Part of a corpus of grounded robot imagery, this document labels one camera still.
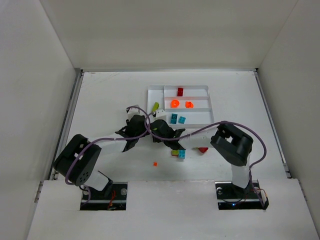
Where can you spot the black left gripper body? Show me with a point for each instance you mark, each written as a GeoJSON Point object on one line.
{"type": "Point", "coordinates": [139, 122]}

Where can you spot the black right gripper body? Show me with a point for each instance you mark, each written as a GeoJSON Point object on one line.
{"type": "Point", "coordinates": [157, 125]}

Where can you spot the teal curved lego brick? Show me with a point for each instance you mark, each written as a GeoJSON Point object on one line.
{"type": "Point", "coordinates": [173, 119]}

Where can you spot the teal square lego brick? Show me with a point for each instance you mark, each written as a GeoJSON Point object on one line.
{"type": "Point", "coordinates": [181, 120]}

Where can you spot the long lime green lego brick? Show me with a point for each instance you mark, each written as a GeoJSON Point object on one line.
{"type": "Point", "coordinates": [155, 107]}

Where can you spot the orange ring lego piece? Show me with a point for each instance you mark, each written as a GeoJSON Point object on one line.
{"type": "Point", "coordinates": [174, 103]}

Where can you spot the orange curved lego piece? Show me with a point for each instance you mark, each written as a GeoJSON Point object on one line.
{"type": "Point", "coordinates": [189, 104]}

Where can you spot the red sloped lego brick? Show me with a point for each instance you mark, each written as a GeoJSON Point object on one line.
{"type": "Point", "coordinates": [203, 149]}

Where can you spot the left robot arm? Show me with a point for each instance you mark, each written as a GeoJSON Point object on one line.
{"type": "Point", "coordinates": [77, 160]}

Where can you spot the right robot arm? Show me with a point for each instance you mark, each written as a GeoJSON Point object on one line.
{"type": "Point", "coordinates": [234, 145]}

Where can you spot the white compartment tray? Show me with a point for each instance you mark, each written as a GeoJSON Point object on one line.
{"type": "Point", "coordinates": [199, 116]}

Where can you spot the teal lego brick on table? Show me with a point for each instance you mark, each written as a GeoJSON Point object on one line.
{"type": "Point", "coordinates": [182, 154]}

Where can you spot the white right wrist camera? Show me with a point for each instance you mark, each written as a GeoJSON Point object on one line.
{"type": "Point", "coordinates": [160, 114]}

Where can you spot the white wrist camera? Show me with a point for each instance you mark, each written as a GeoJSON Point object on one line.
{"type": "Point", "coordinates": [132, 111]}
{"type": "Point", "coordinates": [160, 114]}

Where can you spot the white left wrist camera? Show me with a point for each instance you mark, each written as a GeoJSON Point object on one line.
{"type": "Point", "coordinates": [132, 111]}

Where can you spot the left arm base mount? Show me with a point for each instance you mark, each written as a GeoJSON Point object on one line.
{"type": "Point", "coordinates": [114, 198]}

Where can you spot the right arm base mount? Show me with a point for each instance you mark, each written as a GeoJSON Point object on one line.
{"type": "Point", "coordinates": [231, 197]}

